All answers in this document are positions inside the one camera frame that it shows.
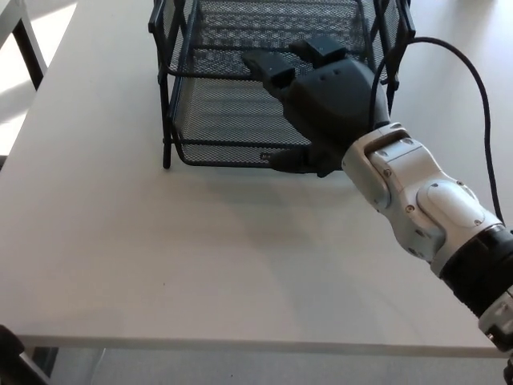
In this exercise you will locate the silver desk leg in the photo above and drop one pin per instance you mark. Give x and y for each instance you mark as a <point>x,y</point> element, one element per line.
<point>98,367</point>

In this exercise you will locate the grey side table dark legs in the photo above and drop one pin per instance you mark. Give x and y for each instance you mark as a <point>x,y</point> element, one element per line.
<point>30,56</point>

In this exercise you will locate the black mesh drawer with label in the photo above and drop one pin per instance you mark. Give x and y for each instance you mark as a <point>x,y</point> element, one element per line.
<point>224,116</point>

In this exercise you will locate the black mesh drawer without label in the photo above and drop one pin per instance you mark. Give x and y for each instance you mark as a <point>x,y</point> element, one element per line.
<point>224,36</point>

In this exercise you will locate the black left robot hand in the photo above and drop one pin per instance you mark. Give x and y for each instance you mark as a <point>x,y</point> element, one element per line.
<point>9,349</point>

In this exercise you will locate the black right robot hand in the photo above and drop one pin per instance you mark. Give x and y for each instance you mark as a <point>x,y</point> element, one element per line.
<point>336,104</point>

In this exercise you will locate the black desk leg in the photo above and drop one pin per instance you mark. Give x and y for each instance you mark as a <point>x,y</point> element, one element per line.
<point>43,361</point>

